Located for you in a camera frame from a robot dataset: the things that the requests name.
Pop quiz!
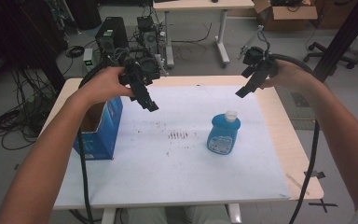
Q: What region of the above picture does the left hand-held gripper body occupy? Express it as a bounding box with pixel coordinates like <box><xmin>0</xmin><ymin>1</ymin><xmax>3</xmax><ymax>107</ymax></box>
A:
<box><xmin>117</xmin><ymin>55</ymin><xmax>161</xmax><ymax>101</ymax></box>

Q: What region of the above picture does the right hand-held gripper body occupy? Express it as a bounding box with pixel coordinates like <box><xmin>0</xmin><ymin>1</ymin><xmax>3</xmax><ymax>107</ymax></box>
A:
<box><xmin>242</xmin><ymin>46</ymin><xmax>278</xmax><ymax>77</ymax></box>

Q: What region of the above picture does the blue cardboard box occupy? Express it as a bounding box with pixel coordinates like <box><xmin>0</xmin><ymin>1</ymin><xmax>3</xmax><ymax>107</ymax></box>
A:
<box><xmin>72</xmin><ymin>95</ymin><xmax>124</xmax><ymax>161</ymax></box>

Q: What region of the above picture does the blue bottle with white cap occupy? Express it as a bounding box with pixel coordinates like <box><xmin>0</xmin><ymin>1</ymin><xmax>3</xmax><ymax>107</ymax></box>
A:
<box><xmin>206</xmin><ymin>109</ymin><xmax>242</xmax><ymax>156</ymax></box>

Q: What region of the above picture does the person's left hand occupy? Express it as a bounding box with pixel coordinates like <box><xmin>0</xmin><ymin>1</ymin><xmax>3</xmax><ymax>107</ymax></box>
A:
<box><xmin>80</xmin><ymin>66</ymin><xmax>135</xmax><ymax>107</ymax></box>

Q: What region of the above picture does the person's right hand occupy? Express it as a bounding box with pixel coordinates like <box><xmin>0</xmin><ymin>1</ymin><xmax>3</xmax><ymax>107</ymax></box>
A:
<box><xmin>260</xmin><ymin>59</ymin><xmax>321</xmax><ymax>94</ymax></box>

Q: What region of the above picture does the grey metal stand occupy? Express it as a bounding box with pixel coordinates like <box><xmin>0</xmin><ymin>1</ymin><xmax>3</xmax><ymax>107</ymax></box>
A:
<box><xmin>237</xmin><ymin>24</ymin><xmax>266</xmax><ymax>61</ymax></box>

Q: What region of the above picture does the black computer tower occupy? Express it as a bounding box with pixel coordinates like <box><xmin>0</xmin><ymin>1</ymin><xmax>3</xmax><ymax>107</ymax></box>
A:
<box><xmin>94</xmin><ymin>16</ymin><xmax>131</xmax><ymax>61</ymax></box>

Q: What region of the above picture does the small grey box green light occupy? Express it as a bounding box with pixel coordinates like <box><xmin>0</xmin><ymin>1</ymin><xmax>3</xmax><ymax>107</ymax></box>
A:
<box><xmin>82</xmin><ymin>47</ymin><xmax>94</xmax><ymax>68</ymax></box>

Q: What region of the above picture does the open brown cardboard box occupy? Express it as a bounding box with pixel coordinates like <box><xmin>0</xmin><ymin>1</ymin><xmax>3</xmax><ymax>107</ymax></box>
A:
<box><xmin>252</xmin><ymin>0</ymin><xmax>319</xmax><ymax>32</ymax></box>

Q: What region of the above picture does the white table mat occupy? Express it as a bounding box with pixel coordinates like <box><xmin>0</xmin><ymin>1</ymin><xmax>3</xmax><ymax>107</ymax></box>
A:
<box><xmin>53</xmin><ymin>85</ymin><xmax>292</xmax><ymax>210</ymax></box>

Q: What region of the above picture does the black office chair base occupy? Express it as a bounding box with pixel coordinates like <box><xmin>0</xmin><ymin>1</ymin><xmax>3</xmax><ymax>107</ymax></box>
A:
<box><xmin>302</xmin><ymin>41</ymin><xmax>358</xmax><ymax>70</ymax></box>

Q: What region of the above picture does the thin wooden stick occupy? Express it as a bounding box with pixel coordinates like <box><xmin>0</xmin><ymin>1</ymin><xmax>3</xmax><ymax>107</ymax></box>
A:
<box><xmin>284</xmin><ymin>172</ymin><xmax>310</xmax><ymax>196</ymax></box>

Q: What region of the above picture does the white table leg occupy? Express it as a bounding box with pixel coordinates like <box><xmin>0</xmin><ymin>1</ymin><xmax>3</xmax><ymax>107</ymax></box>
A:
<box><xmin>100</xmin><ymin>207</ymin><xmax>117</xmax><ymax>224</ymax></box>
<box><xmin>227</xmin><ymin>203</ymin><xmax>242</xmax><ymax>224</ymax></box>

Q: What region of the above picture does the dark curtain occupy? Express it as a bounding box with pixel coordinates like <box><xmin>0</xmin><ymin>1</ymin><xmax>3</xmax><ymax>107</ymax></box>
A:
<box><xmin>0</xmin><ymin>0</ymin><xmax>69</xmax><ymax>92</ymax></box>

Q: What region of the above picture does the open-frame computer with fan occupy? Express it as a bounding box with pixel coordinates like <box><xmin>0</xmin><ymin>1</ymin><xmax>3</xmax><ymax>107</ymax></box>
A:
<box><xmin>135</xmin><ymin>14</ymin><xmax>160</xmax><ymax>55</ymax></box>

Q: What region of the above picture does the coiled black cable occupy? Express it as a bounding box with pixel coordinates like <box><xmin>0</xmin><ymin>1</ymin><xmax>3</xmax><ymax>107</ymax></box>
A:
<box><xmin>64</xmin><ymin>45</ymin><xmax>86</xmax><ymax>59</ymax></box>

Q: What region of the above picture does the black metal frame post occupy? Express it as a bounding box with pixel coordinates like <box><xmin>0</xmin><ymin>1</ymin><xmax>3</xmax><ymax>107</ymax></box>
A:
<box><xmin>311</xmin><ymin>0</ymin><xmax>358</xmax><ymax>84</ymax></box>

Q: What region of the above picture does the black sleeved left gripper cable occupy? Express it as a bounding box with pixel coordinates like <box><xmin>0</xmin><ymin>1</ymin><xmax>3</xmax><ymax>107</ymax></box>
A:
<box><xmin>76</xmin><ymin>61</ymin><xmax>119</xmax><ymax>224</ymax></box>

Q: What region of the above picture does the black sleeved gripper cable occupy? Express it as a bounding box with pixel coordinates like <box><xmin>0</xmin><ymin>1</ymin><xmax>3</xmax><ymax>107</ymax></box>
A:
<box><xmin>269</xmin><ymin>53</ymin><xmax>322</xmax><ymax>224</ymax></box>
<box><xmin>76</xmin><ymin>61</ymin><xmax>119</xmax><ymax>224</ymax></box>

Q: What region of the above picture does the black sleeved right gripper cable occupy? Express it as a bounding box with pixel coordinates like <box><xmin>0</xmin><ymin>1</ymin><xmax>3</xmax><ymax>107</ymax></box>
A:
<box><xmin>269</xmin><ymin>53</ymin><xmax>322</xmax><ymax>224</ymax></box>

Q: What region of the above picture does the tangle of black floor cables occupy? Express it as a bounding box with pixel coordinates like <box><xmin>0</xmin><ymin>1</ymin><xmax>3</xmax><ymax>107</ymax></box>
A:
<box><xmin>0</xmin><ymin>66</ymin><xmax>59</xmax><ymax>151</ymax></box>

